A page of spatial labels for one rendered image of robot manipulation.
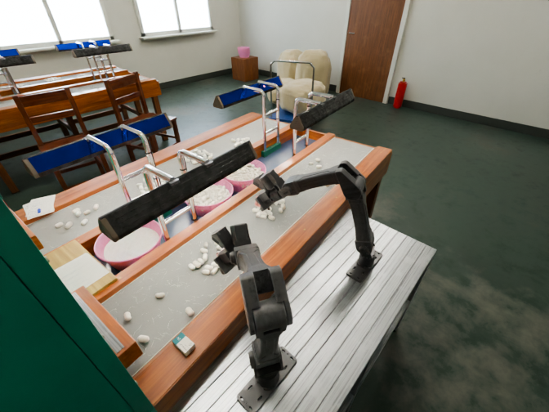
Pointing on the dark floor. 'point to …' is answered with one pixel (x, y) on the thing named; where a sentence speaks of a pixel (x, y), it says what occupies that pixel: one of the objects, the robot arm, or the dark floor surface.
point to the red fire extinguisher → (399, 94)
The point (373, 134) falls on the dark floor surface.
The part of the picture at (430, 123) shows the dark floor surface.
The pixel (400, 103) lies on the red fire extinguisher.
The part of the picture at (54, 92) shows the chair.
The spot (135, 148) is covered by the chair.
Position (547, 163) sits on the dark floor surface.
